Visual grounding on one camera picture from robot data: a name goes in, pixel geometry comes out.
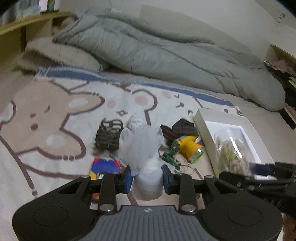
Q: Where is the white shallow cardboard box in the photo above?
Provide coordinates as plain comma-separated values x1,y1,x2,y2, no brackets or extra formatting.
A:
194,108,274,177

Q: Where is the green clothes peg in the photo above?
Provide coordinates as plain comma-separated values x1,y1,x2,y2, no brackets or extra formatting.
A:
162,144,180,171

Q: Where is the black lattice hair claw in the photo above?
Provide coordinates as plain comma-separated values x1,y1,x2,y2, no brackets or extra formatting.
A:
95,118,124,151

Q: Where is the white translucent plastic packet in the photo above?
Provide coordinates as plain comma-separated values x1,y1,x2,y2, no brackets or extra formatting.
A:
117,113,164,201

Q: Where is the clear bag of dried herbs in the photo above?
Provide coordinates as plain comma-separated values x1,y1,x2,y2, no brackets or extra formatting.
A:
214,128,255,176

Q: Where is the grey-green quilted duvet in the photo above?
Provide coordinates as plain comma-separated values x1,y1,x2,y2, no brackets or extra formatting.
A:
54,8,285,111

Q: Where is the yellow headlamp with striped strap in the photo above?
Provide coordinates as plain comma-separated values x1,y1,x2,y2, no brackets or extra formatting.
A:
160,118,206,164

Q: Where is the open wardrobe with clothes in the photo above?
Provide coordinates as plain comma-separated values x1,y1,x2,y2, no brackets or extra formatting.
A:
263,44,295,131

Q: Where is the beige fluffy pillow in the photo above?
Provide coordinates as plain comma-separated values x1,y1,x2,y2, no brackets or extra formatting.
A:
18,37,109,73

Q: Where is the cartoon bear print blanket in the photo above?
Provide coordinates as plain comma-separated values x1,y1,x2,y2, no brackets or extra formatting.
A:
1,67,241,240

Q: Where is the red blue snack packet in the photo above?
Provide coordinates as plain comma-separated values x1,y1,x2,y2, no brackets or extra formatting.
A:
89,158,121,180

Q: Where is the wooden bedside shelf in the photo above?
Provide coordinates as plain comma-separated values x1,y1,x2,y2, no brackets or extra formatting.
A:
1,11,71,56

